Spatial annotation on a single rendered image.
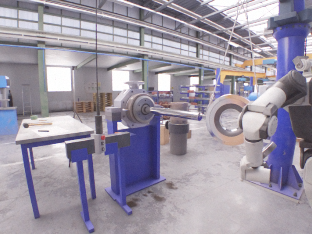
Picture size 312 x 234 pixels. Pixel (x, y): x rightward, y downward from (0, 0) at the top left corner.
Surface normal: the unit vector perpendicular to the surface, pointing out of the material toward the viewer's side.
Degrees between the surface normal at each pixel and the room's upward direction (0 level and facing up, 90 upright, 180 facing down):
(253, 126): 69
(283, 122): 90
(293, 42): 90
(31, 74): 90
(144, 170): 90
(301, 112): 105
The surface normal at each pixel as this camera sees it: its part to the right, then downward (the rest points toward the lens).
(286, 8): -0.78, 0.09
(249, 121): -0.77, -0.29
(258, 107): -0.78, 0.47
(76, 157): 0.62, 0.11
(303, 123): -0.95, 0.29
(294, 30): -0.36, 0.72
